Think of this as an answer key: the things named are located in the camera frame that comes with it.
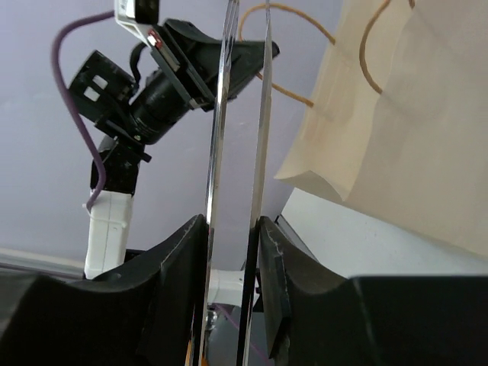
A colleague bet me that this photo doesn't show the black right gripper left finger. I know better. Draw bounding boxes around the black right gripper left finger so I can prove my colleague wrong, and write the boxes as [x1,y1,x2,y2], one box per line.
[1,215,206,365]

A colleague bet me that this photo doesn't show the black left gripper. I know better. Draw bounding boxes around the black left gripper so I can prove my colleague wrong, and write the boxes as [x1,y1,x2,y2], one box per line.
[130,18,265,114]

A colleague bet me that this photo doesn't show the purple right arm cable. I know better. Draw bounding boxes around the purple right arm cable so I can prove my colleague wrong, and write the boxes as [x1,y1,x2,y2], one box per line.
[213,303,274,366]

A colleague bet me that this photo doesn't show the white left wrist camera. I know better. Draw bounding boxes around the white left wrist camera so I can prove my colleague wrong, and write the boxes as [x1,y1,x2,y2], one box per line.
[114,0,159,47]

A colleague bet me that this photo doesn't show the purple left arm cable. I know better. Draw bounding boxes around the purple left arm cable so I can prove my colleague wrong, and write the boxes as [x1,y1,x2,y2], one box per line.
[50,10,117,214]

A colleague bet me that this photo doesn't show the beige paper bag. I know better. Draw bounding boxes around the beige paper bag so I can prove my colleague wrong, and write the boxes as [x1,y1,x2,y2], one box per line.
[276,1,487,255]

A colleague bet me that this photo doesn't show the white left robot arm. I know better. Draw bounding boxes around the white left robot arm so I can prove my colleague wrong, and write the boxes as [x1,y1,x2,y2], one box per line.
[1,19,280,365]

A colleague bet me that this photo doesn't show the metal serving tongs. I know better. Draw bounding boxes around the metal serving tongs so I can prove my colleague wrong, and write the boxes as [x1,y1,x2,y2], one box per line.
[191,1,273,365]

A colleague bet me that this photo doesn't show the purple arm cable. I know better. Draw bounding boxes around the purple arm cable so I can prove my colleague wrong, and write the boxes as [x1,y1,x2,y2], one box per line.
[213,303,274,366]
[50,10,117,214]

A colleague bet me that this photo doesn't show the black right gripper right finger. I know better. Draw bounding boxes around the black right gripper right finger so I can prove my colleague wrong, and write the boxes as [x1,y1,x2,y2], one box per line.
[259,217,487,365]

